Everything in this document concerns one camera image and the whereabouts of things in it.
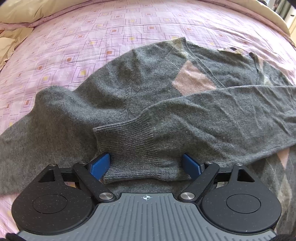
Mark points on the beige duvet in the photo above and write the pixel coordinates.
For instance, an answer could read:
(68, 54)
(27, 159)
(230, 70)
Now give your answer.
(30, 11)

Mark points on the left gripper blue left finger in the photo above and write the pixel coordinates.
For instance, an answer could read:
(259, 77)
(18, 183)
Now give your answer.
(99, 165)

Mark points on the grey argyle sweater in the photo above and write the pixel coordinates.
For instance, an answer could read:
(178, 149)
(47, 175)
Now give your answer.
(151, 105)

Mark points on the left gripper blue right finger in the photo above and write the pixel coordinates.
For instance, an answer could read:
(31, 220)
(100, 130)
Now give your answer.
(192, 167)

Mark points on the pink patterned bed sheet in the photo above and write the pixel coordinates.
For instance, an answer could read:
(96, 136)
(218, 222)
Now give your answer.
(67, 48)

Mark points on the cream pillow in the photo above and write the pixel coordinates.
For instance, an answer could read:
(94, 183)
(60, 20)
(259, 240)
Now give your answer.
(9, 40)

